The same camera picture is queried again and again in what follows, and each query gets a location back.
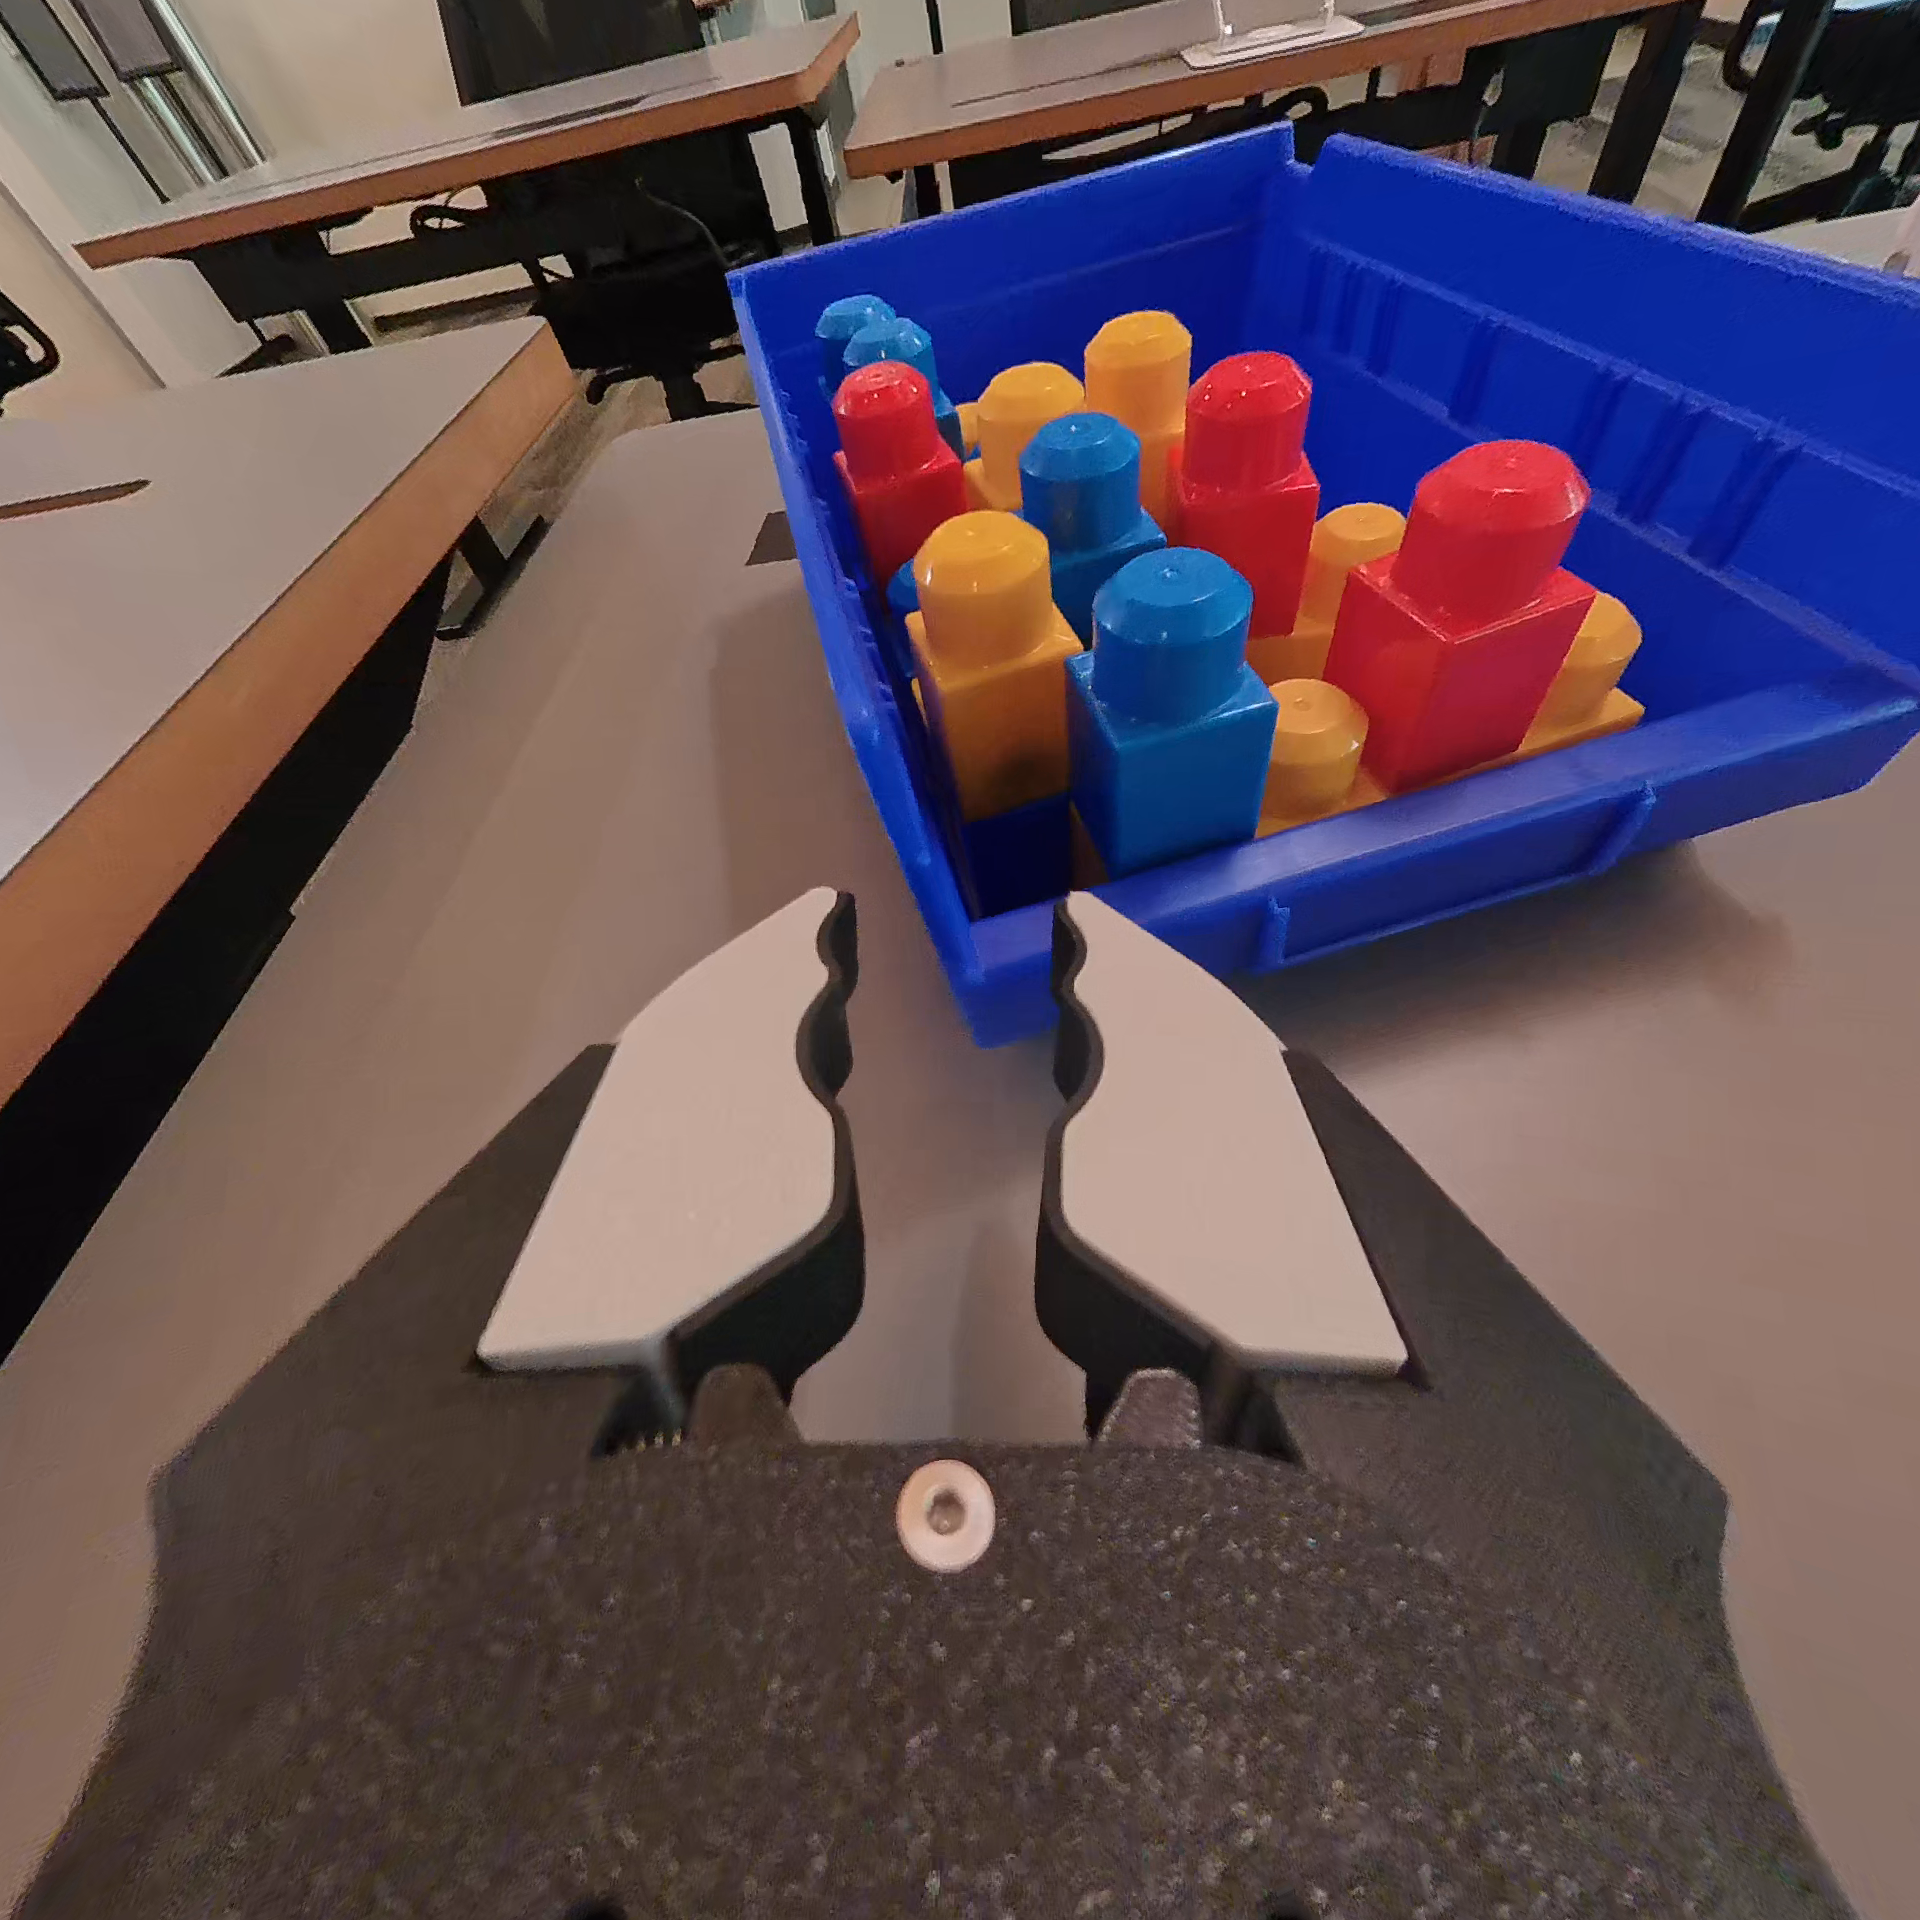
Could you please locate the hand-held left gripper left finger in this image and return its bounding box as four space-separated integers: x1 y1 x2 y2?
477 887 869 1444

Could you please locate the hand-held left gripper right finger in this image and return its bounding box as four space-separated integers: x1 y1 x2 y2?
1035 892 1412 1440

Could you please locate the blue plastic bin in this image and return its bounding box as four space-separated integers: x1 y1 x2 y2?
724 123 1920 1048

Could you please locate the group of assorted toy blocks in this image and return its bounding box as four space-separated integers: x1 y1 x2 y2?
813 292 1648 888

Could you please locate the grey wood-edged desk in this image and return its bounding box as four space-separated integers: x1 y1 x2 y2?
76 11 863 359
843 0 1707 219
0 316 583 1354

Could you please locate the black office chair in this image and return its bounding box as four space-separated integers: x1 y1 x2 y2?
1702 0 1920 227
411 141 751 419

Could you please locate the dark panel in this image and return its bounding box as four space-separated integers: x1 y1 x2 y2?
434 0 706 108

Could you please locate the white stand base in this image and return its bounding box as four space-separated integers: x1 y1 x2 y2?
1179 0 1366 72

